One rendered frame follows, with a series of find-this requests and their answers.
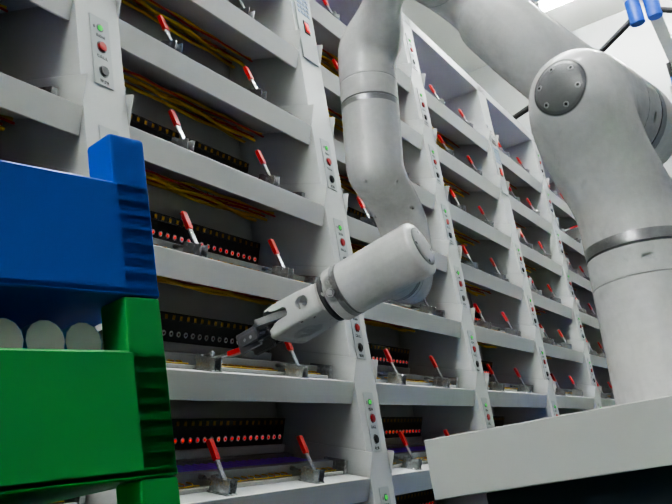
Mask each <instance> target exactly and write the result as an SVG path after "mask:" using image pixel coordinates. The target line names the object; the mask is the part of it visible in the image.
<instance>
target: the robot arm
mask: <svg viewBox="0 0 672 504"><path fill-rule="evenodd" d="M415 1H417V2H418V3H420V4H422V5H423V6H425V7H427V8H428V9H430V10H431V11H433V12H434V13H436V14H437V15H439V16H440V17H442V18H443V19H444V20H446V21H447V22H448V23H450V24H451V25H452V26H453V27H455V28H456V29H457V30H458V31H459V34H460V37H461V39H462V41H463V42H464V44H465V45H466V46H467V47H468V48H469V49H470V50H471V51H472V52H473V53H474V54H475V55H476V56H478V57H479V58H480V59H481V60H482V61H483V62H484V63H485V64H487V65H488V66H489V67H490V68H491V69H492V70H493V71H495V72H496V73H497V74H498V75H499V76H500V77H502V78H503V79H504V80H505V81H506V82H508V83H509V84H510V85H511V86H512V87H514V88H515V89H516V90H517V91H518V92H520V93H521V94H522V95H523V96H525V97H526V98H527V99H528V100H529V121H530V126H531V131H532V135H533V138H534V141H535V144H536V146H537V149H538V151H539V154H540V156H541V158H542V160H543V162H544V164H545V166H546V168H547V170H548V172H549V174H550V176H551V178H552V180H553V181H554V183H555V185H556V187H557V188H558V190H559V192H560V193H561V195H562V197H563V198H564V200H565V202H566V203H567V205H568V207H569V208H570V210H571V212H572V214H573V216H574V218H575V220H576V222H577V224H578V227H579V230H580V234H581V239H582V244H583V249H584V254H585V259H586V264H587V268H588V273H589V278H590V283H591V288H592V292H593V298H594V303H595V307H596V312H597V317H598V322H599V327H600V332H601V336H602V341H603V346H604V351H605V356H606V361H607V365H608V370H609V375H610V380H611V385H612V389H613V394H614V399H615V404H616V405H619V404H625V403H630V402H636V401H641V400H647V399H652V398H658V397H663V396H669V395H672V179H671V177H670V176H669V174H668V172H667V171H666V169H665V167H664V166H663V164H664V163H665V162H666V161H668V159H669V158H670V157H671V155H672V103H671V101H670V100H669V99H668V97H667V96H666V95H665V94H664V93H663V92H662V91H660V90H659V89H658V88H657V87H656V86H654V85H653V84H651V83H650V82H649V81H647V80H646V79H644V78H643V77H642V76H640V75H639V74H638V73H636V72H635V71H634V70H632V69H631V68H630V67H628V66H627V65H626V64H624V63H623V62H621V61H620V60H618V59H616V58H615V57H613V56H611V55H609V54H607V53H604V52H602V51H599V50H595V49H594V48H592V47H591V46H590V45H588V44H587V43H585V42H584V41H583V40H581V39H580V38H578V37H577V36H575V35H574V34H573V33H571V32H570V31H569V30H567V29H566V28H565V27H563V26H562V25H561V24H559V23H558V22H557V21H555V20H554V19H553V18H552V17H550V16H549V15H548V14H547V13H545V12H544V11H543V10H541V9H540V8H539V7H538V6H536V5H535V4H534V3H533V2H531V1H530V0H415ZM403 2H404V0H363V1H362V3H361V5H360V7H359V9H358V11H357V12H356V14H355V15H354V17H353V18H352V20H351V21H350V23H349V24H348V26H347V27H346V29H345V31H344V33H343V35H342V37H341V40H340V44H339V49H338V68H339V83H340V96H341V111H342V124H343V136H344V148H345V162H346V171H347V176H348V180H349V183H350V185H351V186H352V188H353V189H354V191H355V192H356V193H357V195H358V196H359V197H360V198H361V200H362V201H363V202H364V204H365V205H366V207H367V208H368V210H369V211H370V213H371V215H372V217H373V219H374V221H375V223H376V225H377V228H378V230H379V233H380V236H381V238H379V239H377V240H376V241H374V242H372V243H371V244H369V245H367V246H365V247H364V248H362V249H360V250H359V251H357V252H355V253H353V254H352V255H350V256H348V257H347V258H345V259H343V260H341V261H340V262H338V263H336V264H334V265H333V266H329V267H328V268H327V269H326V270H324V271H323V272H322V273H321V276H320V277H318V278H317V280H316V283H315V284H313V285H310V286H308V287H306V288H304V289H302V290H299V291H297V292H295V293H293V294H291V295H289V296H287V297H286V298H284V299H282V300H280V301H278V302H276V303H275V304H273V305H272V306H270V307H268V308H267V309H266V310H265V311H264V315H265V316H263V317H261V318H258V319H255V320H254V323H255V324H254V325H253V326H252V327H251V328H249V329H247V330H245V331H244V332H242V333H240V334H238V335H237V336H236V340H237V343H238V346H239V349H240V352H241V354H246V353H248V352H249V351H251V350H253V352H254V354H255V355H257V356H258V355H260V354H262V353H264V352H266V351H268V350H269V349H271V348H273V347H275V346H276V344H281V343H283V342H291V343H305V342H307V341H309V340H311V339H313V338H314V337H316V336H318V335H319V334H321V333H322V332H324V331H326V330H327V329H329V328H330V327H332V326H334V325H335V324H337V323H338V322H339V321H343V320H351V319H353V318H354V317H356V316H358V315H360V314H362V313H364V312H365V311H367V310H369V309H371V308H373V307H375V306H376V305H378V304H380V303H382V302H385V301H389V300H393V301H395V302H399V303H402V304H416V303H419V302H421V301H422V300H424V299H425V298H426V297H427V295H428V294H429V292H430V289H431V286H432V281H433V274H434V273H435V272H436V260H435V257H434V254H433V252H432V249H431V240H430V233H429V228H428V223H427V219H426V216H425V212H424V209H423V207H422V204H421V202H420V199H419V197H418V195H417V193H416V191H415V189H414V187H413V185H412V183H411V182H410V180H409V178H408V176H407V173H406V171H405V167H404V162H403V151H402V137H401V124H400V111H399V99H398V88H397V77H396V63H397V59H398V56H399V54H400V52H401V49H402V44H403V36H404V28H403V18H402V4H403ZM274 323H275V325H274ZM266 326H268V328H265V327H266ZM275 342H276V344H275Z"/></svg>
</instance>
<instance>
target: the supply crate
mask: <svg viewBox="0 0 672 504"><path fill-rule="evenodd" d="M87 153H88V165H89V176H90V177H86V176H81V175H76V174H71V173H66V172H61V171H56V170H50V169H45V168H40V167H35V166H30V165H25V164H20V163H14V162H9V161H4V160H0V318H8V319H10V320H12V321H14V322H15V323H16V324H17V325H18V326H19V328H20V329H21V328H23V327H25V326H27V325H29V324H32V323H34V322H36V321H38V320H50V321H52V322H54V323H56V324H57V325H58V326H59V327H60V329H61V330H62V329H64V328H67V327H69V326H71V325H73V324H75V323H78V322H87V323H89V324H90V325H92V326H96V325H99V324H101V323H102V318H101V308H102V307H103V306H105V305H107V304H109V303H112V302H114V301H116V300H118V299H120V298H122V297H125V296H127V297H140V298H153V299H157V298H159V291H158V284H157V274H156V265H155V255H154V246H153V236H152V227H151V217H150V208H149V198H148V190H147V181H146V171H145V162H144V152H143V144H142V142H141V141H139V140H134V139H130V138H126V137H122V136H118V135H114V134H107V135H106V136H105V137H103V138H102V139H100V140H99V141H97V142H96V143H94V144H93V145H91V146H90V147H89V148H88V150H87Z"/></svg>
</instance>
